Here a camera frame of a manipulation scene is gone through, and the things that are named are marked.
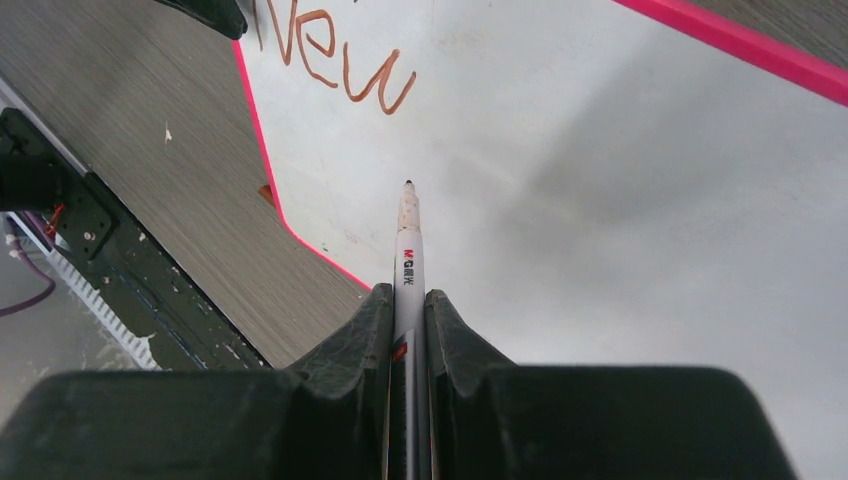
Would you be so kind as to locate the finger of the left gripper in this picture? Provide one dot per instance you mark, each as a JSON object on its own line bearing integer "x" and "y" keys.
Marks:
{"x": 222, "y": 16}

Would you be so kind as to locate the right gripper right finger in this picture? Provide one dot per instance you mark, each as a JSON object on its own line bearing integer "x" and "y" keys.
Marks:
{"x": 495, "y": 419}

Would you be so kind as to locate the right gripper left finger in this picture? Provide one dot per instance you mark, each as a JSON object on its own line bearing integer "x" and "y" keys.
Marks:
{"x": 320, "y": 418}

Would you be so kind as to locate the brown marker cap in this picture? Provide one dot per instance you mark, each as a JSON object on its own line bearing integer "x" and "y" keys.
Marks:
{"x": 267, "y": 194}

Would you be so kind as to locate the pink framed whiteboard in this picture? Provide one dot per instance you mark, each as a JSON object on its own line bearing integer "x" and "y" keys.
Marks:
{"x": 600, "y": 181}

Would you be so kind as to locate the white slotted cable duct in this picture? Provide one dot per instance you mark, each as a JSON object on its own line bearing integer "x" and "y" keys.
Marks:
{"x": 41, "y": 255}

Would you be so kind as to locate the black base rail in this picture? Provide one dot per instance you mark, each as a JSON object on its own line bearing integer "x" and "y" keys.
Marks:
{"x": 146, "y": 300}

